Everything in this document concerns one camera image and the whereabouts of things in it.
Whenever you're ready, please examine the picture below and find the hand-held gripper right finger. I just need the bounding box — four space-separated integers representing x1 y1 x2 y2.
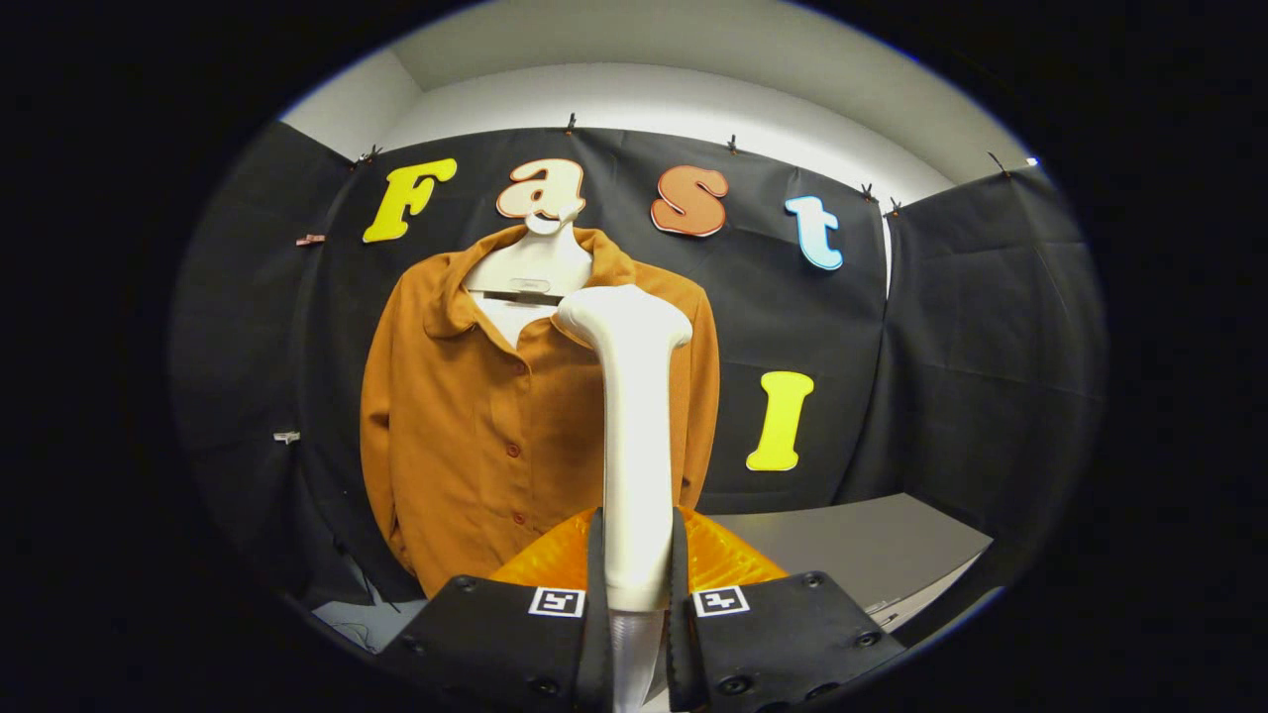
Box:
666 506 908 713

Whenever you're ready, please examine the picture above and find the white mannequin torso stand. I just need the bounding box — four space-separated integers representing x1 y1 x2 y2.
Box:
464 196 595 350

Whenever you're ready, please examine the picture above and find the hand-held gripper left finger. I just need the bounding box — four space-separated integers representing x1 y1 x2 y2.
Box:
379 507 615 713

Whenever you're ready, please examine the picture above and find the grey cabinet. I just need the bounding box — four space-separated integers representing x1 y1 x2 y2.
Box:
707 492 995 635

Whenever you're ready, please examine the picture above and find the orange button-up shirt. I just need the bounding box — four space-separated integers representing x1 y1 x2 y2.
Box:
359 225 722 599

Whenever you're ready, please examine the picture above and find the white garment steamer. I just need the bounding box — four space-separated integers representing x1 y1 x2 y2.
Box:
551 284 694 713

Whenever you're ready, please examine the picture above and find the black backdrop cloth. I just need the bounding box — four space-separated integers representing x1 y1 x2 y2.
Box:
170 121 1109 645

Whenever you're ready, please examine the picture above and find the thin dark floor cable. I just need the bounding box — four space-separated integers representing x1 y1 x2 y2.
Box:
332 535 402 655

